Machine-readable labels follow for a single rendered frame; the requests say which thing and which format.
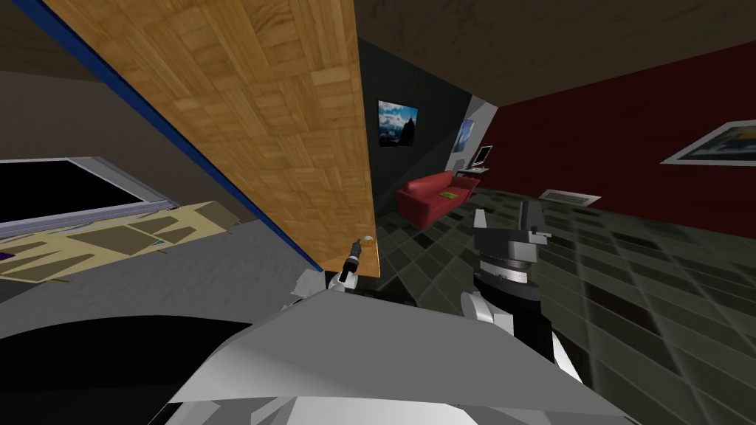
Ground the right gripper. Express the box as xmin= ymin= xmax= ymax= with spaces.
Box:
xmin=472 ymin=200 xmax=554 ymax=264

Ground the red sofa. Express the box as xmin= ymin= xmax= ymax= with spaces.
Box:
xmin=394 ymin=170 xmax=481 ymax=231

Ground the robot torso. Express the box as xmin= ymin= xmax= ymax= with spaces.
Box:
xmin=147 ymin=286 xmax=642 ymax=425

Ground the mountain sky picture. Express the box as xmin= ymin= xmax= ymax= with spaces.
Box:
xmin=377 ymin=100 xmax=420 ymax=148

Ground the wooden parquet door leaf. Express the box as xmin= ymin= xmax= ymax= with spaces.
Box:
xmin=11 ymin=0 xmax=382 ymax=278

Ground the white framed landscape picture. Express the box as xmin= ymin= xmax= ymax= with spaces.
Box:
xmin=659 ymin=119 xmax=756 ymax=168

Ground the grey framed dark window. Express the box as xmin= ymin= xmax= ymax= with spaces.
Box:
xmin=0 ymin=156 xmax=181 ymax=238

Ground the white wall vent grille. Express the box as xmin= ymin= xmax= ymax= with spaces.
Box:
xmin=537 ymin=188 xmax=603 ymax=208

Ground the blue wall picture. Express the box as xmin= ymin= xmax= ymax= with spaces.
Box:
xmin=453 ymin=117 xmax=477 ymax=155

